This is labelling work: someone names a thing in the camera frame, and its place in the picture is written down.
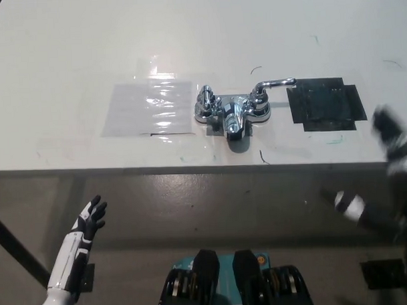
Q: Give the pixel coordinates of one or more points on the black right hand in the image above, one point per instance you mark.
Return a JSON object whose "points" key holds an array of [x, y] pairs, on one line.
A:
{"points": [[399, 172]]}

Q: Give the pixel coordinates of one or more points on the white and black left hand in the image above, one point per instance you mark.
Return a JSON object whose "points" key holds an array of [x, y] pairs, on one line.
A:
{"points": [[68, 254]]}

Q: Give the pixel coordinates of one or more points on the chrome faucet body with spout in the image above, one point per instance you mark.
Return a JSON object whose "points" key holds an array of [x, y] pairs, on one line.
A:
{"points": [[234, 114]]}

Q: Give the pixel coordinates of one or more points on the black tape patch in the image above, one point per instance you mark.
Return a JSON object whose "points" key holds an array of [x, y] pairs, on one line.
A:
{"points": [[324, 104]]}

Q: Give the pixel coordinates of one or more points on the clear plastic sheet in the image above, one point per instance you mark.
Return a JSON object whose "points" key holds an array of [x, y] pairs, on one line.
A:
{"points": [[148, 109]]}

